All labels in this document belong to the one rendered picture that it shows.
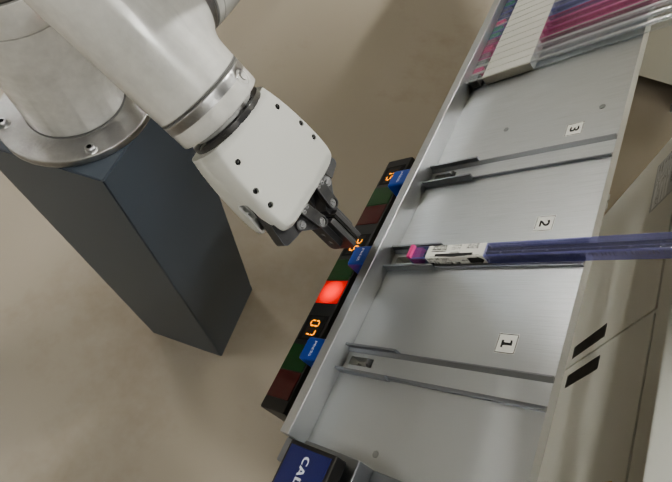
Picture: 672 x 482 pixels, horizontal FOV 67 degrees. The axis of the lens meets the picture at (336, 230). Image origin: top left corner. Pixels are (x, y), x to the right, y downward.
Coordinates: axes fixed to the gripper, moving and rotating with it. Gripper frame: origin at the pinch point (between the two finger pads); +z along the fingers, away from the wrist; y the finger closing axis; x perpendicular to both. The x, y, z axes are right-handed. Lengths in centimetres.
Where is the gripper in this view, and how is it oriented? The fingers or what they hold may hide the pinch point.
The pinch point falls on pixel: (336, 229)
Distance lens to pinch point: 51.2
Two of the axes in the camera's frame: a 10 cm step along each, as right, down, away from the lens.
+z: 6.2, 6.2, 4.9
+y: -4.3, 7.8, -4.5
